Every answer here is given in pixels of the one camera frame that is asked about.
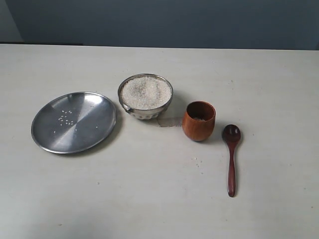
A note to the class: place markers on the brown wooden cup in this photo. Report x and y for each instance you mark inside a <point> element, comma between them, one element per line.
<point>199,121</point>

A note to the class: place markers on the round steel plate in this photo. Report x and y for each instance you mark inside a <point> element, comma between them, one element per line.
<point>74,122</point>

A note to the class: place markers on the dark wooden spoon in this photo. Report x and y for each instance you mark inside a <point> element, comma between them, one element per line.
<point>231,136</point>

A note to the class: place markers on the steel bowl of rice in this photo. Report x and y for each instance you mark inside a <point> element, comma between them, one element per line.
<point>145,96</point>

